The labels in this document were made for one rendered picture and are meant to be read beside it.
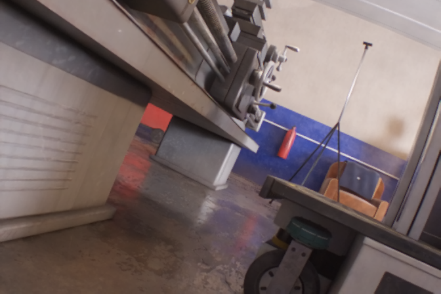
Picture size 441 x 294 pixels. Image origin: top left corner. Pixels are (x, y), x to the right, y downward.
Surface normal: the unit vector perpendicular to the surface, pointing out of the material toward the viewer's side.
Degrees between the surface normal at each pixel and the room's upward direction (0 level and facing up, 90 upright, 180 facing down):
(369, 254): 90
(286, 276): 90
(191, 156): 90
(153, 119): 90
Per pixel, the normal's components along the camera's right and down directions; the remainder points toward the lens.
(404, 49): -0.22, -0.13
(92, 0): 0.88, 0.40
